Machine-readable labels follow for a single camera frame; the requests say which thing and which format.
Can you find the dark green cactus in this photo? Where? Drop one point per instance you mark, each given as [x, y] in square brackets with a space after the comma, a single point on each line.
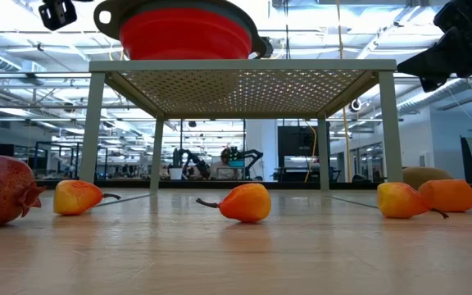
[175, 157]

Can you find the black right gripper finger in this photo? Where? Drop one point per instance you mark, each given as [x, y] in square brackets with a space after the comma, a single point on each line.
[441, 47]
[437, 67]

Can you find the green perforated metal shelf riser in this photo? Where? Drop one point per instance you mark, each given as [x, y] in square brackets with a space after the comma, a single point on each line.
[240, 65]

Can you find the person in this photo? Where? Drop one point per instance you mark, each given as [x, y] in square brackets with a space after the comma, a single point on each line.
[219, 170]

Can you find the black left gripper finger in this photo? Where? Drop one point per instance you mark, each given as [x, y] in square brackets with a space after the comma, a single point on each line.
[71, 14]

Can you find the brown kiwi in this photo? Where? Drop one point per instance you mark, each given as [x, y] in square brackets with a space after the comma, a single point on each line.
[422, 176]

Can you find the orange tangerine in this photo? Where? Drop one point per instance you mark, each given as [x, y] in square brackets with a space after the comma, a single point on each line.
[451, 196]

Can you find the red collapsible colander bowl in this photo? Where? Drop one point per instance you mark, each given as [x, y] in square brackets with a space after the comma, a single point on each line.
[182, 37]

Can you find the small orange yellow pear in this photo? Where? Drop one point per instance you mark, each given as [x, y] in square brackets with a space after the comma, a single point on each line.
[400, 201]
[74, 198]
[246, 202]

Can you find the black workstation table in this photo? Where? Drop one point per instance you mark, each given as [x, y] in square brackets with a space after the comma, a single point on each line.
[293, 174]

